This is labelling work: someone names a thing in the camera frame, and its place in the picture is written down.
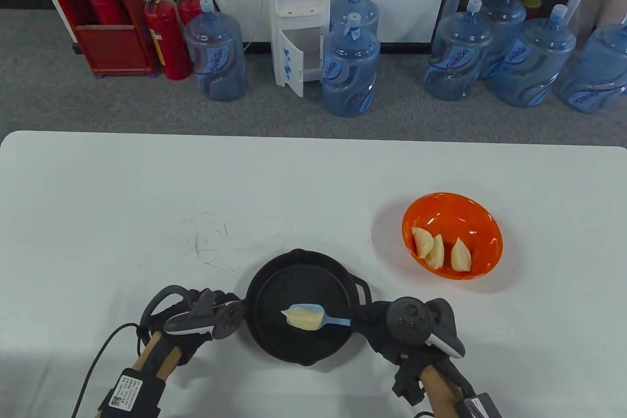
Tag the person's left hand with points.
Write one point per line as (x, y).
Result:
(218, 296)

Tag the person's right hand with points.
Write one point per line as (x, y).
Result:
(377, 330)

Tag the blue dessert shovel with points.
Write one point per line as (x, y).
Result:
(338, 322)

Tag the pale yellow dumpling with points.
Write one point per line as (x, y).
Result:
(437, 254)
(460, 256)
(306, 320)
(422, 241)

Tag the black frying pan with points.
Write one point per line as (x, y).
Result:
(303, 276)

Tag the orange plastic bowl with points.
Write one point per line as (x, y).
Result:
(465, 217)

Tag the person's left forearm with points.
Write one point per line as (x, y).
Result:
(149, 356)

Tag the person's right forearm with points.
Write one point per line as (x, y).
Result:
(441, 391)

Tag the grey left hand controller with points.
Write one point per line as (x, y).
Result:
(223, 322)

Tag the black right wrist module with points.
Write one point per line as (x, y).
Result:
(477, 405)

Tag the black wrist module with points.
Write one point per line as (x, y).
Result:
(477, 405)
(130, 391)

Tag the black left wrist module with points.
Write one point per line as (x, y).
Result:
(130, 391)

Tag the blue water jug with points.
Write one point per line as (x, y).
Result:
(215, 60)
(597, 75)
(350, 75)
(534, 65)
(365, 11)
(455, 60)
(504, 9)

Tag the large red fire extinguisher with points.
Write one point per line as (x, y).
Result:
(169, 45)

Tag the red fire extinguisher cabinet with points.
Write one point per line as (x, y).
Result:
(112, 50)

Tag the small red fire extinguisher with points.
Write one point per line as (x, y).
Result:
(188, 9)

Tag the red extinguisher inside cabinet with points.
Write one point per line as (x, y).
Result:
(105, 9)

